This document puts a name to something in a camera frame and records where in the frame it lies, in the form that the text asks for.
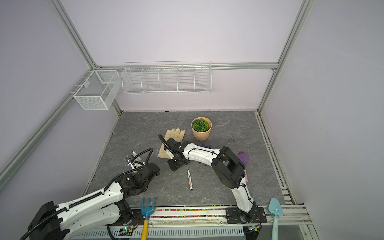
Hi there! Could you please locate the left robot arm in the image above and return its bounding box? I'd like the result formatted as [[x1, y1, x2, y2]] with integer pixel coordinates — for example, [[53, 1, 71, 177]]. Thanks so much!
[[21, 161, 160, 240]]

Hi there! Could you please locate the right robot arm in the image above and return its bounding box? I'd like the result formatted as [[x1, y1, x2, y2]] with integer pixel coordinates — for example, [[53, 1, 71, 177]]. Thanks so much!
[[159, 135, 267, 224]]

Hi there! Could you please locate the cream fabric glove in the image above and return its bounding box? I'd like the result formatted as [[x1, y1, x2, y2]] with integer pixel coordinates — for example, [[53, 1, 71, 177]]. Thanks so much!
[[157, 128, 186, 160]]

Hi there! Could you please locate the tan pot green plant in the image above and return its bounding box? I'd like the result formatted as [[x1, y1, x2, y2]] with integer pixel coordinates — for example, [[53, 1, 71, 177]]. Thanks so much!
[[191, 117, 212, 142]]

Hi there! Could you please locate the purple object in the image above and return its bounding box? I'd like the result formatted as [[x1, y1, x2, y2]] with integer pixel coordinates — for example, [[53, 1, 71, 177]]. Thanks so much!
[[237, 152, 249, 165]]

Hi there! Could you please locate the pink eraser stick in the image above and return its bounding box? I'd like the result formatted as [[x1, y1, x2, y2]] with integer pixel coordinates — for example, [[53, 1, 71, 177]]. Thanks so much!
[[244, 170, 248, 183]]

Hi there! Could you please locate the white mesh box basket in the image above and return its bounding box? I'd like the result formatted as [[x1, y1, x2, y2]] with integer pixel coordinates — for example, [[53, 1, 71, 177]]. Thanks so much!
[[74, 70, 122, 111]]

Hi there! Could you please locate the light blue garden trowel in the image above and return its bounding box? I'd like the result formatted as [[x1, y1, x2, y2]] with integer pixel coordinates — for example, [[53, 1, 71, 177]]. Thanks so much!
[[268, 198, 284, 240]]

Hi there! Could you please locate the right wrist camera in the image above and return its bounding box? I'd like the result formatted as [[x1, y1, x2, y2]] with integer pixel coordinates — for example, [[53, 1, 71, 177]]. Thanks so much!
[[164, 138, 180, 156]]

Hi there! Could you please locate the blue garden fork yellow handle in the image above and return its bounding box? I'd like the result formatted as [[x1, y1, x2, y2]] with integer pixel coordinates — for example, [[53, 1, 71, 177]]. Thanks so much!
[[141, 197, 157, 240]]

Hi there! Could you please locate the white wire wall basket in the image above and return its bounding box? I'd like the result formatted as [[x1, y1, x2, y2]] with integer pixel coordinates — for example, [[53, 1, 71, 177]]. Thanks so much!
[[122, 61, 213, 94]]

